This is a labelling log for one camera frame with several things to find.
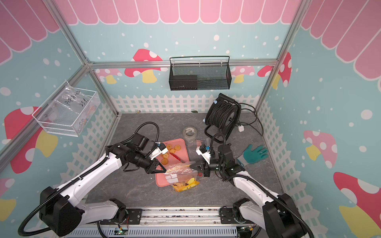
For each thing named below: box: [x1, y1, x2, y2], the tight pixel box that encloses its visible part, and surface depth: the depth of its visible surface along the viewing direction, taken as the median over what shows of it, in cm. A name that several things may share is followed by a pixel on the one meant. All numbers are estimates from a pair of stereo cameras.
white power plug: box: [237, 124, 245, 133], surface depth 108 cm
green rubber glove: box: [236, 144, 269, 168], surface depth 97 cm
